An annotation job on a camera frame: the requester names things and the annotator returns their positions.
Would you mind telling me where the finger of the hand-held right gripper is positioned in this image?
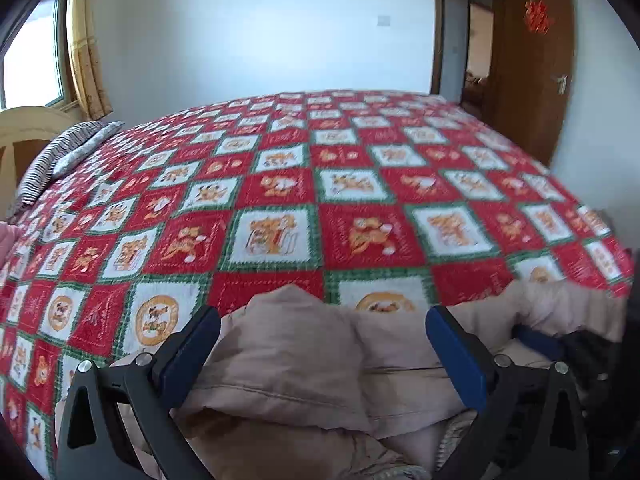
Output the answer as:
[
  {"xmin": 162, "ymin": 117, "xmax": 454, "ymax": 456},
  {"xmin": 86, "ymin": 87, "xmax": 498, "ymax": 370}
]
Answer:
[{"xmin": 517, "ymin": 327, "xmax": 563, "ymax": 361}]

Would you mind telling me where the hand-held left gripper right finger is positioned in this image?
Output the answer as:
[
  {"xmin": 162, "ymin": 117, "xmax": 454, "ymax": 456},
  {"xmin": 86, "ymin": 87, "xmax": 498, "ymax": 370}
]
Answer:
[{"xmin": 425, "ymin": 305, "xmax": 591, "ymax": 480}]

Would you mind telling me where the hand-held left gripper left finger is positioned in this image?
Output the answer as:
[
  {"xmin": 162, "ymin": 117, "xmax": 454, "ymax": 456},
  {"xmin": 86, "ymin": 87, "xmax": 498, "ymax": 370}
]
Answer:
[{"xmin": 56, "ymin": 306, "xmax": 222, "ymax": 480}]

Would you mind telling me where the beige quilted jacket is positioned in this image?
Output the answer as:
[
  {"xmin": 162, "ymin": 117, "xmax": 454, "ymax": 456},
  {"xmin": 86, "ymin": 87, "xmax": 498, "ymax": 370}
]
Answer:
[{"xmin": 107, "ymin": 280, "xmax": 631, "ymax": 480}]

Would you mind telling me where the red checked bear-print blanket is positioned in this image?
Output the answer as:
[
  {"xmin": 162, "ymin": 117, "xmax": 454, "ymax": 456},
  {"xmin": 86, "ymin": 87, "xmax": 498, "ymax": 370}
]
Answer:
[{"xmin": 0, "ymin": 89, "xmax": 636, "ymax": 480}]

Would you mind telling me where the pink folded quilt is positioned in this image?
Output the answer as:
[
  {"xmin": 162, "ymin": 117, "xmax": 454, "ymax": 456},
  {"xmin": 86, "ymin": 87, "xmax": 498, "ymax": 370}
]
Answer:
[{"xmin": 0, "ymin": 222, "xmax": 23, "ymax": 271}]

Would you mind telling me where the striped pillow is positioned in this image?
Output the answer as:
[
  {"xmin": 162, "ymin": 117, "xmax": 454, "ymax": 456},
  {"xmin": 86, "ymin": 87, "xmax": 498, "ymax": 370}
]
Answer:
[{"xmin": 15, "ymin": 120, "xmax": 126, "ymax": 206}]

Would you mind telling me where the brown wooden door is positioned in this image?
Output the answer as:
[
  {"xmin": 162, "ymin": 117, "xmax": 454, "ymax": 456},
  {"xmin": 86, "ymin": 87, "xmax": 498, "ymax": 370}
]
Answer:
[{"xmin": 492, "ymin": 0, "xmax": 573, "ymax": 166}]

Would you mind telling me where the cream and wood headboard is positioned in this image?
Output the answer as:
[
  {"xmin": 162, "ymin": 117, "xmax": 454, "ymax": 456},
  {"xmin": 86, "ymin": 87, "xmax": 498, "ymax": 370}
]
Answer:
[{"xmin": 0, "ymin": 106, "xmax": 76, "ymax": 221}]

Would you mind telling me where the yellow patterned curtain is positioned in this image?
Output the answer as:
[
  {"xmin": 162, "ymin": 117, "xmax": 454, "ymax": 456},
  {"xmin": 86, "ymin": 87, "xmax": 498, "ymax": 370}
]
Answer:
[{"xmin": 67, "ymin": 0, "xmax": 113, "ymax": 121}]

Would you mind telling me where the red paper door decoration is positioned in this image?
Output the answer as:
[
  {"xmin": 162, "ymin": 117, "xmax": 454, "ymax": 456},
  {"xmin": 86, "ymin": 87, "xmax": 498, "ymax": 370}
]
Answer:
[{"xmin": 524, "ymin": 0, "xmax": 555, "ymax": 36}]

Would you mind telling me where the window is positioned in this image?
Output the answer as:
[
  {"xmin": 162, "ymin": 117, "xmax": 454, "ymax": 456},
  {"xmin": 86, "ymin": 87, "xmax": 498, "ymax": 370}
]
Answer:
[{"xmin": 0, "ymin": 0, "xmax": 76, "ymax": 111}]

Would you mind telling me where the brown door frame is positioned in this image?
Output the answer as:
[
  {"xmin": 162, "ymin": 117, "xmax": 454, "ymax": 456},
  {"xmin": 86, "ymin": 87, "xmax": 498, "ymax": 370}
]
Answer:
[{"xmin": 432, "ymin": 0, "xmax": 501, "ymax": 111}]

